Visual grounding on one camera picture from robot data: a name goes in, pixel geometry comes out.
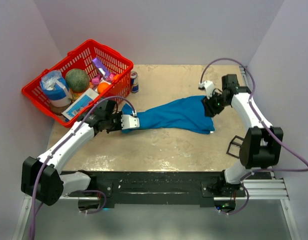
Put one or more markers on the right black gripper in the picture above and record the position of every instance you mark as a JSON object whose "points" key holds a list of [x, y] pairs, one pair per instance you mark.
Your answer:
{"points": [[210, 110]]}

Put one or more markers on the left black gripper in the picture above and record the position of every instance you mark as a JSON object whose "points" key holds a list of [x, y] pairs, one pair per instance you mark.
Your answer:
{"points": [[118, 115]]}

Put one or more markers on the blue garment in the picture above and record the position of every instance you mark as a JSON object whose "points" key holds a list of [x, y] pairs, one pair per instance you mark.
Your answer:
{"points": [[185, 113]]}

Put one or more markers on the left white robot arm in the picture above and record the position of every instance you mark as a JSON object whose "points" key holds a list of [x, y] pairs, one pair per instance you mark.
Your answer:
{"points": [[41, 176]]}

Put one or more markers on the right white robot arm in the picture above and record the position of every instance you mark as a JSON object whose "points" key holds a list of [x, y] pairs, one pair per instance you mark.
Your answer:
{"points": [[259, 149]]}

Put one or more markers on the orange fruit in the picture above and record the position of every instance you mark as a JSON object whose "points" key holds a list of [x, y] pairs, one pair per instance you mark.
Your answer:
{"points": [[102, 87]]}

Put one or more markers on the blue white flat box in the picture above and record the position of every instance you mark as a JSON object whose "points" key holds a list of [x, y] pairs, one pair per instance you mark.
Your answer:
{"points": [[78, 105]]}

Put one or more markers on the blue red drink can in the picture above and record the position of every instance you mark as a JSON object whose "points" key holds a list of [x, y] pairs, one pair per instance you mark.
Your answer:
{"points": [[134, 82]]}

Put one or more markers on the pink packet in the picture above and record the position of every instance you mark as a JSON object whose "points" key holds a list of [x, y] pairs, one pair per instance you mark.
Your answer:
{"points": [[99, 78]]}

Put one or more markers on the purple box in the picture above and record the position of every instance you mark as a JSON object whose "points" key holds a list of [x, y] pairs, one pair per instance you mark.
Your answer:
{"points": [[100, 68]]}

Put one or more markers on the green round melon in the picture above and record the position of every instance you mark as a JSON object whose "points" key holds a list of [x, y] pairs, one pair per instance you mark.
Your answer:
{"points": [[77, 80]]}

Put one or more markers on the blue white wrapped package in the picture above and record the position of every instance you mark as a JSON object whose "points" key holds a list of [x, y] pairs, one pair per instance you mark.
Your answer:
{"points": [[56, 89]]}

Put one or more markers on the red plastic basket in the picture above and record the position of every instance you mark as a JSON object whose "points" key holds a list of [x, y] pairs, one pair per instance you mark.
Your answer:
{"points": [[90, 72]]}

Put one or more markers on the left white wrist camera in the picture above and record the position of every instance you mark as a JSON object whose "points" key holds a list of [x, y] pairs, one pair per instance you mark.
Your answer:
{"points": [[129, 122]]}

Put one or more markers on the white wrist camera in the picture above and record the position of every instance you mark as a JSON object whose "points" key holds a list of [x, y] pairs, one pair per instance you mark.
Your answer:
{"points": [[129, 122], [208, 86]]}

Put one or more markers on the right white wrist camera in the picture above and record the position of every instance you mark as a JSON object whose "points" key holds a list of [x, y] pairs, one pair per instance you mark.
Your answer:
{"points": [[208, 86]]}

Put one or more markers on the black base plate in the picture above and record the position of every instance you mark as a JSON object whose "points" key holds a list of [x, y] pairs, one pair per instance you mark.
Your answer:
{"points": [[163, 188]]}

